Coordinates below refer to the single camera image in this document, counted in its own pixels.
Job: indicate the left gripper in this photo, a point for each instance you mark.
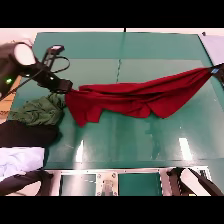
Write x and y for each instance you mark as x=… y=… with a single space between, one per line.
x=60 y=86

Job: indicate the red T-shirt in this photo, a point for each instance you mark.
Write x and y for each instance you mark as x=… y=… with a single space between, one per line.
x=133 y=98

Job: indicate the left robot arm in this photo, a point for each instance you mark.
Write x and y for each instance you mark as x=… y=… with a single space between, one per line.
x=10 y=66

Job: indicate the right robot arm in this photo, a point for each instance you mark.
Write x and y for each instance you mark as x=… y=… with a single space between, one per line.
x=191 y=181

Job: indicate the green garment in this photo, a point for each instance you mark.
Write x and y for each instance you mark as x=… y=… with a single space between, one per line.
x=36 y=111

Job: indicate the black garment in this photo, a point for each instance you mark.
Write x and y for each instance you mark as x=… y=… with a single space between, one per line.
x=26 y=133

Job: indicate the white garment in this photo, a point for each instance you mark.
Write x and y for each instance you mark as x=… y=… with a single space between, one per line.
x=18 y=160

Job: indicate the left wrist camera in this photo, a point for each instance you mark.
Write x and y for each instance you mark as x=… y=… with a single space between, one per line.
x=52 y=50

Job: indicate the silver frame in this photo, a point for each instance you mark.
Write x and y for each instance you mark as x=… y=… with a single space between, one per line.
x=106 y=183

